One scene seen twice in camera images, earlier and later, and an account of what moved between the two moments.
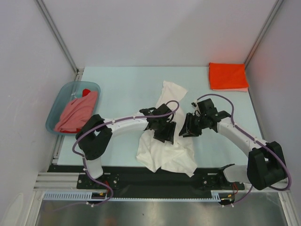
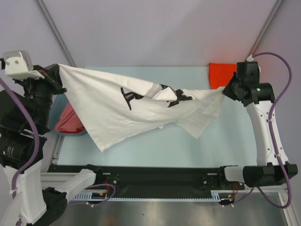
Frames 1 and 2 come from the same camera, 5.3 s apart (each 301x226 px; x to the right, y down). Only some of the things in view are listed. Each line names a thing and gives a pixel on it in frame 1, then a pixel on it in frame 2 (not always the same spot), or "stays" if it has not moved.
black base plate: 136,178 stays
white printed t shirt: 178,156 -> 113,110
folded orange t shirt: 227,75 stays
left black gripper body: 161,121 -> 40,92
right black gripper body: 201,119 -> 232,88
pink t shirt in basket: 76,112 stays
